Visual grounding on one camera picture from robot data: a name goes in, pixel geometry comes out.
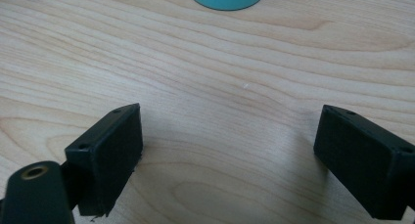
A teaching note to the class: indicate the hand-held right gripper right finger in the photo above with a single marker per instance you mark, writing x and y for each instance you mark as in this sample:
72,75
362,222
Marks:
365,158

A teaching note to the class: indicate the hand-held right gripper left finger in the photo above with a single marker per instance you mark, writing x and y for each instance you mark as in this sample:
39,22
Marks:
107,158

